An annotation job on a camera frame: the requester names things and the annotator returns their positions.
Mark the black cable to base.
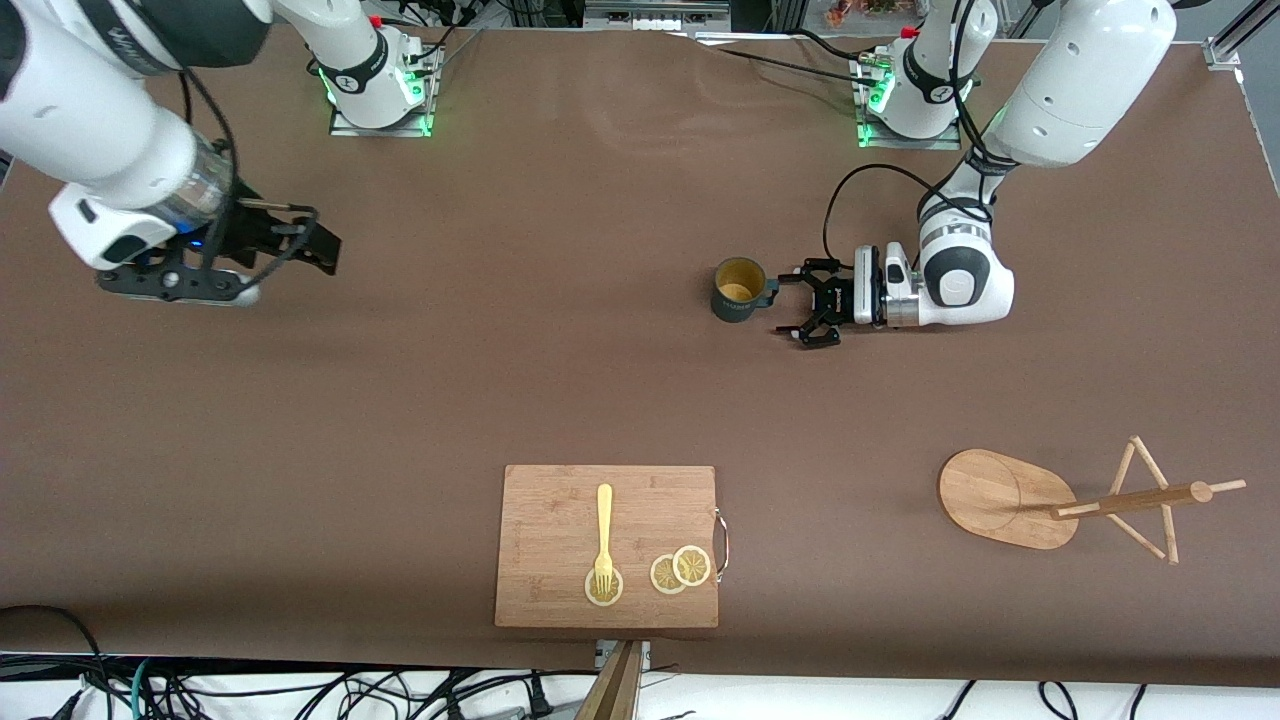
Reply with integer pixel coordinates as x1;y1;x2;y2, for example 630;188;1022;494
690;28;886;91

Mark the grey power strip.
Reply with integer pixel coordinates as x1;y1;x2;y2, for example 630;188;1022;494
585;0;731;31

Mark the teal cup yellow inside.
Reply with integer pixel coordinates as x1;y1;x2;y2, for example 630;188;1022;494
711;257;779;324

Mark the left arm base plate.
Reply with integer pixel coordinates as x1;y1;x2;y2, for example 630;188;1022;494
855;50;963;151

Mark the bamboo cutting board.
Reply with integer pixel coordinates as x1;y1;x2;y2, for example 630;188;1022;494
494;464;730;630

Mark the aluminium cell frame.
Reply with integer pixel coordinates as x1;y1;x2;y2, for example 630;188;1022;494
1205;0;1280;71

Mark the black cable with plug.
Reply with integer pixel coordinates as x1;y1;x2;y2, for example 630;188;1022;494
518;670;557;719

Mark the black looped cable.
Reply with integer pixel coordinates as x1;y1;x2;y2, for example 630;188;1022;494
0;605;111;720

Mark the small metal bracket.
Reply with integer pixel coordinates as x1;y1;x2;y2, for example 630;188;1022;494
594;640;652;673

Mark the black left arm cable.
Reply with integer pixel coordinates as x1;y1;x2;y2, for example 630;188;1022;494
823;0;1001;263

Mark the wooden cup rack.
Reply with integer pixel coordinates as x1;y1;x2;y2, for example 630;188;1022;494
937;435;1248;566

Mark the wooden post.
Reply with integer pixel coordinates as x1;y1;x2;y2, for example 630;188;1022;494
573;640;644;720

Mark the yellow plastic fork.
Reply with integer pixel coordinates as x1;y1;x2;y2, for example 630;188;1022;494
593;484;616;597

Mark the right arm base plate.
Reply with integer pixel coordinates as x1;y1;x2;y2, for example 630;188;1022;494
328;45;434;138

